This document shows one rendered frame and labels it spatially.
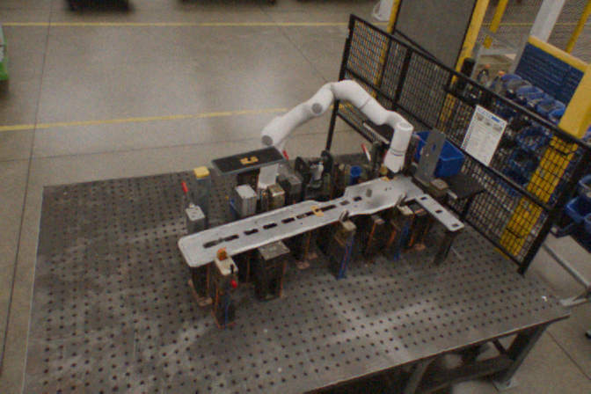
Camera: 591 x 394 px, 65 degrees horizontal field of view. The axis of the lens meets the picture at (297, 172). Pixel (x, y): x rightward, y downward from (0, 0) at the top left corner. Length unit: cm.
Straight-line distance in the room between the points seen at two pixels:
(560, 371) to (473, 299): 109
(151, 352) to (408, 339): 116
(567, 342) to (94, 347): 296
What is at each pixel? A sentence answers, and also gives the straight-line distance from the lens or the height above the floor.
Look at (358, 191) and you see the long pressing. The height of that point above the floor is 100.
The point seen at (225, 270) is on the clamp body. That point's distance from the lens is 199.
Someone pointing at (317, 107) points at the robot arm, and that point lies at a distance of 240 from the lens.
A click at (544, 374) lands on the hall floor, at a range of 356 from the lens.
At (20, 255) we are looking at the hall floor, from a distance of 376.
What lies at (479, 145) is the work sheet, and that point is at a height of 124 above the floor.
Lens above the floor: 254
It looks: 36 degrees down
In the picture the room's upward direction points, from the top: 9 degrees clockwise
